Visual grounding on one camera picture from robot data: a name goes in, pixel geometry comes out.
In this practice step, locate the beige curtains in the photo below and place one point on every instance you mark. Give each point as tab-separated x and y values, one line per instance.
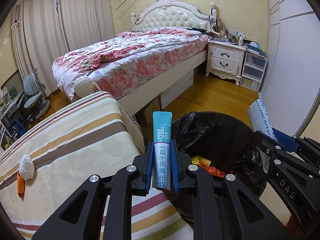
43	30

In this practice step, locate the floral bedding bed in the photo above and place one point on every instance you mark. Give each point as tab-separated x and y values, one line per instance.
135	68

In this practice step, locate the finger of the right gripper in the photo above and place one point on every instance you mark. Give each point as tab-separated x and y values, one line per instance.
282	165
285	140

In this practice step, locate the white tufted headboard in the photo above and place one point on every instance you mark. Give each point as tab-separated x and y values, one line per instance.
172	13

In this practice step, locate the white wardrobe door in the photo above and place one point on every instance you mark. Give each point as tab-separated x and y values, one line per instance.
290	89

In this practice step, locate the grey white milk powder pouch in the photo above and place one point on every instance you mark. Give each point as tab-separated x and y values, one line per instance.
259	119

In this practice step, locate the grey blue desk chair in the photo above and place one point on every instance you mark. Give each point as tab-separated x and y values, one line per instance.
36	102

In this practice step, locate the teal probiotic sachet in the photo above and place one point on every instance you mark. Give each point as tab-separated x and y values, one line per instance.
161	143

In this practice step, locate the translucent plastic drawer unit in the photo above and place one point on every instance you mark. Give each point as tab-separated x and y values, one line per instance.
253	71

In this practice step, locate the study desk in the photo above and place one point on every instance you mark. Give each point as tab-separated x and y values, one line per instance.
10	111

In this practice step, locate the white two-drawer nightstand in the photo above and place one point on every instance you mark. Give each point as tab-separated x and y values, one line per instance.
225	60

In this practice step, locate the red plastic bag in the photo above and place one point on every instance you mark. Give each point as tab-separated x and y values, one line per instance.
213	171

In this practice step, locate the white tissue ball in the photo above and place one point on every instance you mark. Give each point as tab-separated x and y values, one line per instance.
26	168

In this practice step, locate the white storage box under bed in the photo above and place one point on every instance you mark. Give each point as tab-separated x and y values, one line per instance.
178	88

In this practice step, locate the yellow foam net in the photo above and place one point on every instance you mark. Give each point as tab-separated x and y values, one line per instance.
196	161

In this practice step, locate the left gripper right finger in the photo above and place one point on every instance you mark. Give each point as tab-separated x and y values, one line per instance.
223	208

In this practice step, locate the small orange wrapper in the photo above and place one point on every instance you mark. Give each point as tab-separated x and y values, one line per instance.
20	185

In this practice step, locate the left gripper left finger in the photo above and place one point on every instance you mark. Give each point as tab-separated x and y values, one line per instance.
101	208

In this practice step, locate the black lined trash bin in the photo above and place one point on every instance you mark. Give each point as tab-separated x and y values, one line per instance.
224	140

